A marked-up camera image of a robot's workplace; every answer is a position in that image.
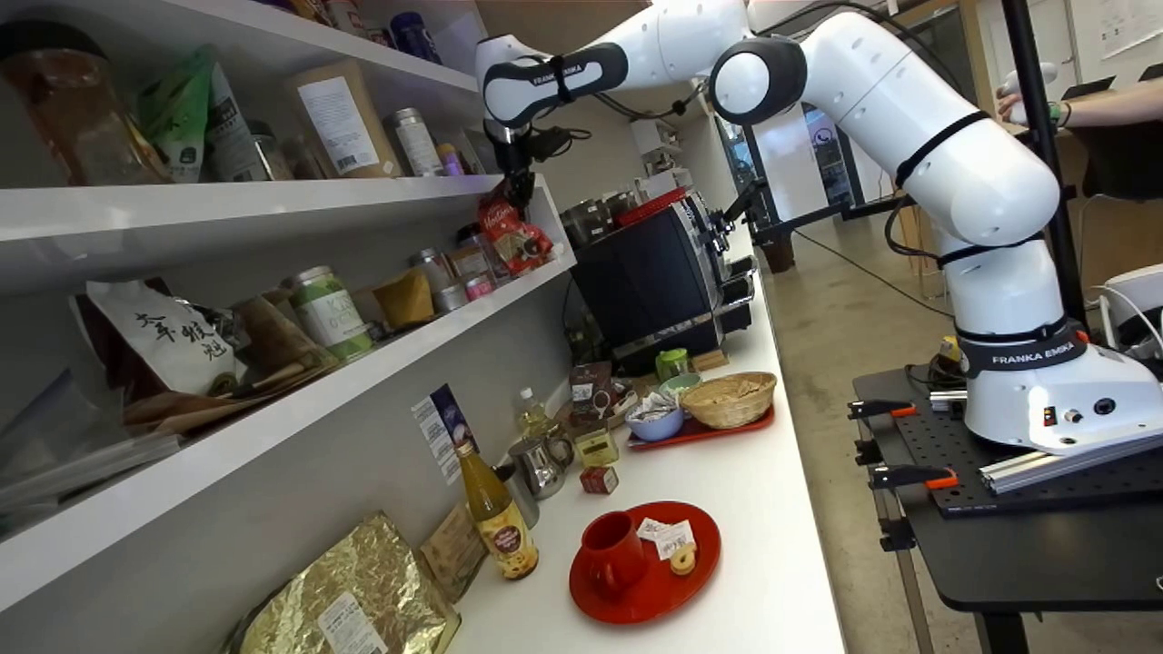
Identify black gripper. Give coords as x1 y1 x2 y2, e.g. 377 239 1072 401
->
490 124 544 217

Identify red snack box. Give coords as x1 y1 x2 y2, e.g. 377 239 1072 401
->
475 198 558 281

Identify brown paper packet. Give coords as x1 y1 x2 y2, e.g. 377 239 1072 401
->
234 290 338 383

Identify brown cardboard packet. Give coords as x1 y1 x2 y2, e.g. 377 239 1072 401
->
413 500 490 608

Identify dark flat box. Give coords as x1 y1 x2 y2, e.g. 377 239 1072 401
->
464 127 504 178

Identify pink labelled jar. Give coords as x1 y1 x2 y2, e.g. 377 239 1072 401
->
446 238 498 304

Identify white plastic bottle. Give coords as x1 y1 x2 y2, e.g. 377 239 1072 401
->
391 104 451 183

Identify metal tin can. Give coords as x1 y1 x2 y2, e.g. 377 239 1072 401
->
412 246 474 316

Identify black coffee machine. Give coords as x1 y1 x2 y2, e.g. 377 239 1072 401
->
567 189 757 379

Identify mustard yellow cup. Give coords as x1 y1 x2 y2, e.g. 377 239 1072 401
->
372 267 441 336

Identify dark blue container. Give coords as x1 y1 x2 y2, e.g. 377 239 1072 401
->
385 12 446 69

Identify cardboard box white label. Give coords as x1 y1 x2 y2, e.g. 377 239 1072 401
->
287 64 404 183

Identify dark spice jar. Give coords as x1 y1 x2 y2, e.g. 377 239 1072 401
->
567 359 620 430

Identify small oil bottle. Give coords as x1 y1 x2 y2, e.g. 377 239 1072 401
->
514 387 556 448

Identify white canister green lid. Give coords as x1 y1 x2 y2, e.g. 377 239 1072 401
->
287 267 383 368

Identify small green cup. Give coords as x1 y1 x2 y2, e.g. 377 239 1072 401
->
649 345 695 390

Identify blue and white carton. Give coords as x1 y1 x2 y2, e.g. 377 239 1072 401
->
412 383 475 488

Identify small yellow box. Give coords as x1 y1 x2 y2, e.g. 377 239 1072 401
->
570 430 620 473

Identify light blue bowl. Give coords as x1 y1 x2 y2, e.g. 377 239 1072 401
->
624 391 689 445

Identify clear glass jar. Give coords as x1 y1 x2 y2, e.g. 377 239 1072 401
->
514 433 573 500

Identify black tripod stand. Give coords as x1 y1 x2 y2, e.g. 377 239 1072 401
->
724 121 936 246

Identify grey pouch bag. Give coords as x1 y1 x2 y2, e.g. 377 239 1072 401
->
203 64 276 184

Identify red serving tray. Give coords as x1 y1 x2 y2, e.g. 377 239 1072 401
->
624 402 780 456

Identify yellow liquid glass bottle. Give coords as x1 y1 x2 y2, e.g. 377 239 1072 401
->
454 419 544 586

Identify green pouch bag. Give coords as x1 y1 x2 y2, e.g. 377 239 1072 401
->
139 49 223 184

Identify red cup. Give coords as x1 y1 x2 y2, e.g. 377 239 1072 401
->
577 509 658 591

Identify small white sachet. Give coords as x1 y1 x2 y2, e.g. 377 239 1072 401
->
633 515 696 565

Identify white bag with calligraphy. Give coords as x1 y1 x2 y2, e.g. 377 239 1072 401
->
85 276 253 401

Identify wooden utensils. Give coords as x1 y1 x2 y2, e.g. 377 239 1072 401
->
120 359 334 445

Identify red round plate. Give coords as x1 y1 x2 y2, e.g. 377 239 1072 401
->
567 497 724 628

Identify gold foil bag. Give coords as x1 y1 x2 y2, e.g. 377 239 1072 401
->
223 511 464 654

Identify large brown jar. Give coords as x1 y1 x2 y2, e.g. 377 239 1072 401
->
0 23 168 189

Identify grey plastic bags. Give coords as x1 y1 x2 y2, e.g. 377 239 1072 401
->
0 359 189 537

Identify white device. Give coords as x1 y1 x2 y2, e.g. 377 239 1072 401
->
1093 267 1163 348

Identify black robot table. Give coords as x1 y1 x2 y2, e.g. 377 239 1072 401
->
850 359 1163 654

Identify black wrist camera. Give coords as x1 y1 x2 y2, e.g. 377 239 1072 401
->
527 124 583 163

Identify white wall shelf unit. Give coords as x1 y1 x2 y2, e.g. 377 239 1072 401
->
0 0 583 614

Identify orange handled clamp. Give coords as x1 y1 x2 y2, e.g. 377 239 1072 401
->
866 462 968 494
848 397 927 427

